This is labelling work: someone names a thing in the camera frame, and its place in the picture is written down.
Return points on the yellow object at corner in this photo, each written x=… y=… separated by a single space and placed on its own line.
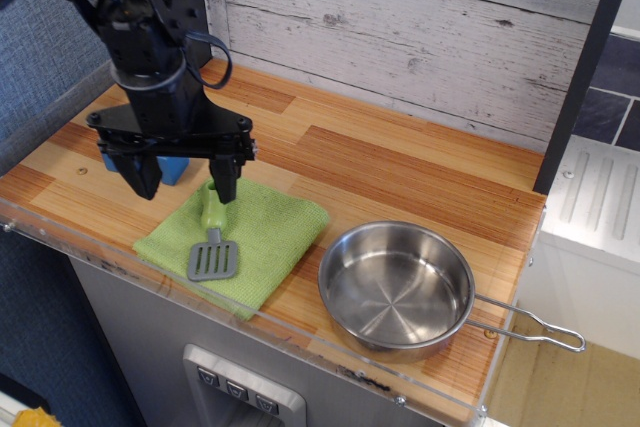
x=35 y=418

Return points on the clear acrylic front guard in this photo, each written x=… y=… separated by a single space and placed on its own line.
x=103 y=347

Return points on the white ridged side counter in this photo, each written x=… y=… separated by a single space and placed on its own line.
x=583 y=271

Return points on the blue arch block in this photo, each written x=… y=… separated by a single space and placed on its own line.
x=172 y=169

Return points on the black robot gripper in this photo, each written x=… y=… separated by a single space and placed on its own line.
x=170 y=115

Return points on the green folded cloth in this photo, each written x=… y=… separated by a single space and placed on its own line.
x=272 y=230

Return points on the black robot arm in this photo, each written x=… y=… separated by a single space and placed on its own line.
x=147 y=36

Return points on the silver pot with wire handle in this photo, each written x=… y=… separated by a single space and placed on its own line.
x=398 y=292

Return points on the grey control panel with buttons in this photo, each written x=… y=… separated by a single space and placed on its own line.
x=240 y=389

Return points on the green handled grey spatula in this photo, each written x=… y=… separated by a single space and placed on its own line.
x=216 y=258

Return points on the dark right vertical post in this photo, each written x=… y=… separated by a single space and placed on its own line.
x=592 y=50

